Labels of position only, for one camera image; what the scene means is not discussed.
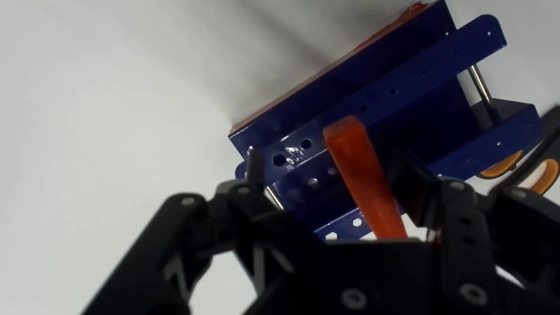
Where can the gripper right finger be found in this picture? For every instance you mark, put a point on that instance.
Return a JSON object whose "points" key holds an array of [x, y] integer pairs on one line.
{"points": [[463, 245]]}

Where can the black and orange scissors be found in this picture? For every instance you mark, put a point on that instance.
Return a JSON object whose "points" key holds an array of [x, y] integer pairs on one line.
{"points": [[549, 176]]}

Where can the blue perforated metal rack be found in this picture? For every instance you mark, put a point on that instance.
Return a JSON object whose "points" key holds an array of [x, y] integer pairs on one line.
{"points": [[393, 87]]}

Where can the orange plastic stick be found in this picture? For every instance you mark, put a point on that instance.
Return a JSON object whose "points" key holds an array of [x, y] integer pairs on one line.
{"points": [[363, 175]]}

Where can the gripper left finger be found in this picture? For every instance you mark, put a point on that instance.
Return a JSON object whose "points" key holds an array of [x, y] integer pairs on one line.
{"points": [[175, 245]]}

